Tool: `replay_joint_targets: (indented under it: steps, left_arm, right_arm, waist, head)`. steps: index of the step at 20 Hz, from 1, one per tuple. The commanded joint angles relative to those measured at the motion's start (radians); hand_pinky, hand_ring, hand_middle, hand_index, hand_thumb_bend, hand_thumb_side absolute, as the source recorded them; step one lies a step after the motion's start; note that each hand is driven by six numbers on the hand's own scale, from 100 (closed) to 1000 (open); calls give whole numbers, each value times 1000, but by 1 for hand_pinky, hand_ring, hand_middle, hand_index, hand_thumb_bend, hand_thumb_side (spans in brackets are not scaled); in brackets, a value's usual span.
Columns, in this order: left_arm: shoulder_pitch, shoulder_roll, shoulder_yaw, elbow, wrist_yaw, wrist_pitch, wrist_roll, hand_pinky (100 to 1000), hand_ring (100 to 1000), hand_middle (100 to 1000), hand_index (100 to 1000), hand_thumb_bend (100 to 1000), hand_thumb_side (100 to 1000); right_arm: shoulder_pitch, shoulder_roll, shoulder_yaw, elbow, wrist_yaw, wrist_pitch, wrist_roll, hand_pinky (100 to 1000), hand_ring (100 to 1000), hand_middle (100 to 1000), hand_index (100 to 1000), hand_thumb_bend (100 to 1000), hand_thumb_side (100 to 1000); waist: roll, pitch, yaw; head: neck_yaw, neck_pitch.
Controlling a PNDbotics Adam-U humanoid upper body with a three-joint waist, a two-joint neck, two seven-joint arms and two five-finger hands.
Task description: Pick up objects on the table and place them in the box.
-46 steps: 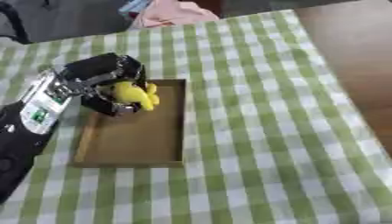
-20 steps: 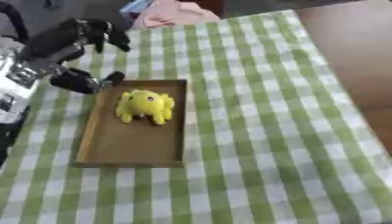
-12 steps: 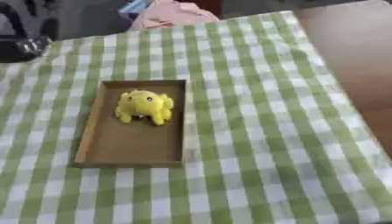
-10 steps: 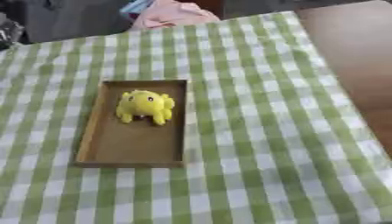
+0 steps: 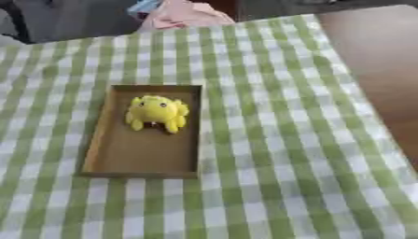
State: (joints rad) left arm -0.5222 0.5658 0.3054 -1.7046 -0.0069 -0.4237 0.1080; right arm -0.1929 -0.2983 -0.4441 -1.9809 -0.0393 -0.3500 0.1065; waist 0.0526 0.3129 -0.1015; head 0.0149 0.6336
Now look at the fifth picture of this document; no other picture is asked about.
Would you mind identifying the brown cardboard box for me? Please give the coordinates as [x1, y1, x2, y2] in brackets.
[75, 84, 204, 180]

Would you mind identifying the yellow soft toy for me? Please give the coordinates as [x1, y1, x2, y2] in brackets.
[124, 94, 191, 134]

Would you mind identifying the pink cloth bundle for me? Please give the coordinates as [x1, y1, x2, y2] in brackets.
[125, 0, 237, 33]

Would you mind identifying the black chair leg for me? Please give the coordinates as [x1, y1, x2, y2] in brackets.
[0, 0, 36, 45]

